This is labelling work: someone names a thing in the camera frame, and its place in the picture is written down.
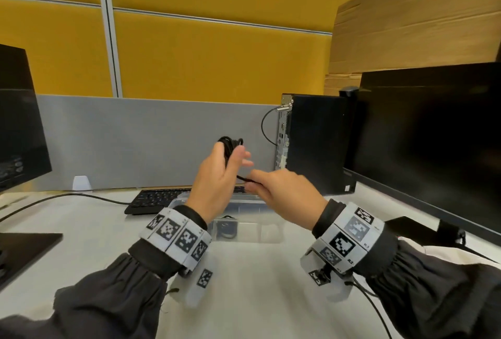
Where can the person's right hand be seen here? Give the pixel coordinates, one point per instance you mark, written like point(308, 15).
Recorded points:
point(289, 197)

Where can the person's left hand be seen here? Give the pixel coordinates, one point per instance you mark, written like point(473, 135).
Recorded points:
point(211, 190)

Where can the clear plastic compartment box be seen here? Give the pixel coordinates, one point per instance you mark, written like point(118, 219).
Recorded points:
point(258, 225)

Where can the person's left forearm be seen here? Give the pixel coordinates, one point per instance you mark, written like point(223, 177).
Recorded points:
point(98, 303)

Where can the person's right forearm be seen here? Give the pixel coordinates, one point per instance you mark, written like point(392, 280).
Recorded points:
point(438, 295)

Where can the brown cardboard box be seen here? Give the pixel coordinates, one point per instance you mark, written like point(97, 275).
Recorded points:
point(415, 25)

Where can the black keyboard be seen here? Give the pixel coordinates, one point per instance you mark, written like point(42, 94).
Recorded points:
point(156, 199)

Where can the left wrist marker band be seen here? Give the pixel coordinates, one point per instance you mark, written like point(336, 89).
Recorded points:
point(176, 237)

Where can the wrist marker band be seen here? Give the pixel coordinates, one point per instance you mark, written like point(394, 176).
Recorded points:
point(176, 237)
point(348, 237)

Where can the black desktop computer tower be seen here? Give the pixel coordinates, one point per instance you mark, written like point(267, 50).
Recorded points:
point(317, 143)

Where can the right wrist marker band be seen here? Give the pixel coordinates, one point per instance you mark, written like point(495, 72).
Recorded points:
point(348, 237)

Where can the grey desk partition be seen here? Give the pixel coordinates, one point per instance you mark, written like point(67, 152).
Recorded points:
point(156, 143)

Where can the grey webcam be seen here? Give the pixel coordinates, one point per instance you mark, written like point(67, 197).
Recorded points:
point(349, 91)

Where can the yellow partition panel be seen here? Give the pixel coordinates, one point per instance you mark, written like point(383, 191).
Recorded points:
point(219, 56)

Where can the wide black monitor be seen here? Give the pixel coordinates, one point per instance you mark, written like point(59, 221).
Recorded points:
point(430, 139)

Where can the black monitor with square stand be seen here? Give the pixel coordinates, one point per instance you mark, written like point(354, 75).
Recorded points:
point(19, 135)

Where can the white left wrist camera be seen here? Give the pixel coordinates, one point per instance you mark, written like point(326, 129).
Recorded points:
point(195, 288)

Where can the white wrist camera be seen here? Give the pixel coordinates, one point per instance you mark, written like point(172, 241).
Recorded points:
point(332, 289)
point(195, 288)

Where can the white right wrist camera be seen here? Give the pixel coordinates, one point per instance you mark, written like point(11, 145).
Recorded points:
point(332, 289)

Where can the small white plastic bracket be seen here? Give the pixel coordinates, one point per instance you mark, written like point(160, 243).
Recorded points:
point(81, 184)

